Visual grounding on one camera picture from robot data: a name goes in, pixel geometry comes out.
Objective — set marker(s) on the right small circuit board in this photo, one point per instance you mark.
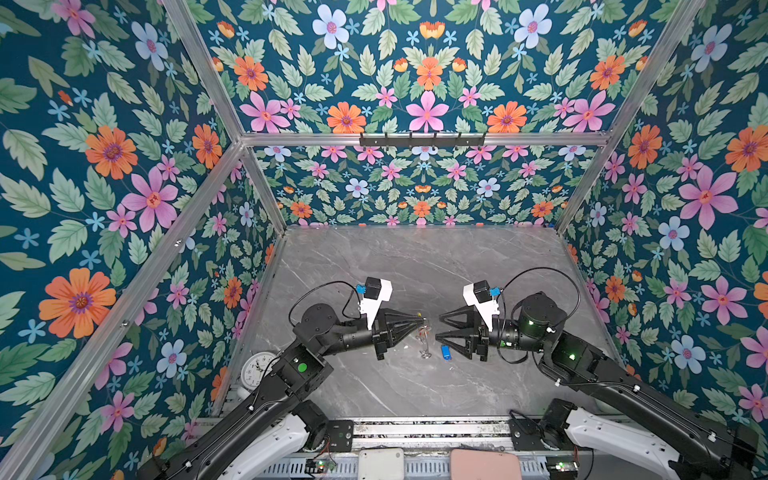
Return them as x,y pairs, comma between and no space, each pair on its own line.
562,469

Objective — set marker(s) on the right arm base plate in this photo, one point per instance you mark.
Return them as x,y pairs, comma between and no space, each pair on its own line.
526,436

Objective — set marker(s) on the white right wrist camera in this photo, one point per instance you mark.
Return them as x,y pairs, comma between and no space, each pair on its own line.
483,298

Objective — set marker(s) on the small green circuit board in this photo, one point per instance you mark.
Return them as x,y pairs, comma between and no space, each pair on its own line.
319,467

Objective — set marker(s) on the black wall hook rack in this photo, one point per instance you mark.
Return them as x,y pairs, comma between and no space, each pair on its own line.
409,140

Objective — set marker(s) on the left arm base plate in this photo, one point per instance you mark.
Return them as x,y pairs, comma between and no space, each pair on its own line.
334,435

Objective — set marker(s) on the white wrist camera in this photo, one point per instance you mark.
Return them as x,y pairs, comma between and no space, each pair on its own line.
373,293
483,298

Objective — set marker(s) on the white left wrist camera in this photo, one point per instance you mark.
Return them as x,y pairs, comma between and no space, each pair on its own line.
373,293

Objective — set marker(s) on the white plastic box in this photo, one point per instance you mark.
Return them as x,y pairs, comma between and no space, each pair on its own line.
381,464

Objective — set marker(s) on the silver metal keyring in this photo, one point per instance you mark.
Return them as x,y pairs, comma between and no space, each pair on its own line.
423,335

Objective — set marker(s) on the white alarm clock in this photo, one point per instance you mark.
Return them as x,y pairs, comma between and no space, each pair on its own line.
254,369

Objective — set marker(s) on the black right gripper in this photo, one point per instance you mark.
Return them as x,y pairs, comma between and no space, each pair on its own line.
480,340

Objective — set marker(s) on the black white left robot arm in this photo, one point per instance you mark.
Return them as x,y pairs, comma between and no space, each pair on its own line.
284,389

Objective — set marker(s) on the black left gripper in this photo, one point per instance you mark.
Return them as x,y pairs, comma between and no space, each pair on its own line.
383,329

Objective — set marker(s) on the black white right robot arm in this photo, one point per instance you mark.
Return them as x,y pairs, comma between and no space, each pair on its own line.
670,440

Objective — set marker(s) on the pink plastic box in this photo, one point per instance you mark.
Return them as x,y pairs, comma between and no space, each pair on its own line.
483,465

